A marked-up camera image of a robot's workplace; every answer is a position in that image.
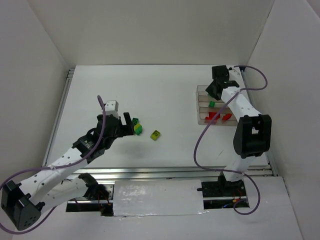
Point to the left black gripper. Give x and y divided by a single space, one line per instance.
122 127

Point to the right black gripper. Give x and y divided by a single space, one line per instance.
219 83

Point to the dark green lego brick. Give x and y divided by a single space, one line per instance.
135 121

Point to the green rounded lego brick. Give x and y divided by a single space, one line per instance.
139 130

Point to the small green lego brick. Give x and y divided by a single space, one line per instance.
211 104

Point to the red rectangular lego brick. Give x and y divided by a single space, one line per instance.
211 116

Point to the red rounded lego brick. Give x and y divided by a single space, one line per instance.
226 117

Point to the yellow-green sloped lego brick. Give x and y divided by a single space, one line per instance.
155 135

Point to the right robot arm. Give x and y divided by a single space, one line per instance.
253 132

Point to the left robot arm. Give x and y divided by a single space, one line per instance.
50 186

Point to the clear compartment container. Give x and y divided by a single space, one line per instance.
207 107

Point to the silver foil panel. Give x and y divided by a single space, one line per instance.
157 198

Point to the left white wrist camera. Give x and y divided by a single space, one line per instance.
111 108

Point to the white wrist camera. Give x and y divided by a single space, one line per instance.
111 108
233 73

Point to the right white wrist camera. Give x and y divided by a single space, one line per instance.
233 73

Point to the aluminium front rail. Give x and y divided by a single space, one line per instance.
141 174

